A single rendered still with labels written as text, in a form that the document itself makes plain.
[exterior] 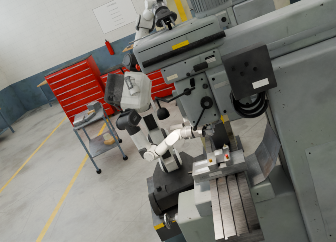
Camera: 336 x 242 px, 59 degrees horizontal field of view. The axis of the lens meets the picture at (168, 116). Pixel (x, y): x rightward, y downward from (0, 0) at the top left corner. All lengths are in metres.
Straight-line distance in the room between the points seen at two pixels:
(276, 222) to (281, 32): 1.22
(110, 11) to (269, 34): 9.64
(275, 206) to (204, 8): 1.28
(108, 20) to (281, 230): 9.76
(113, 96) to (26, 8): 10.14
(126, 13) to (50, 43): 3.03
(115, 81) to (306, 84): 1.22
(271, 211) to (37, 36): 10.92
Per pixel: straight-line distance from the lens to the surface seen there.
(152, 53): 1.62
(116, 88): 2.12
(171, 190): 2.67
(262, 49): 1.40
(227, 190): 1.89
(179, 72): 1.64
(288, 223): 2.23
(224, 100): 1.71
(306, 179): 1.94
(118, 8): 10.99
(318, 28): 1.73
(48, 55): 12.12
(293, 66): 1.61
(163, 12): 1.76
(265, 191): 2.01
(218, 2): 1.62
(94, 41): 11.37
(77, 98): 7.13
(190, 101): 1.72
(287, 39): 1.69
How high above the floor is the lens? 2.09
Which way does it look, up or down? 21 degrees down
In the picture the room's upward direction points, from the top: 24 degrees counter-clockwise
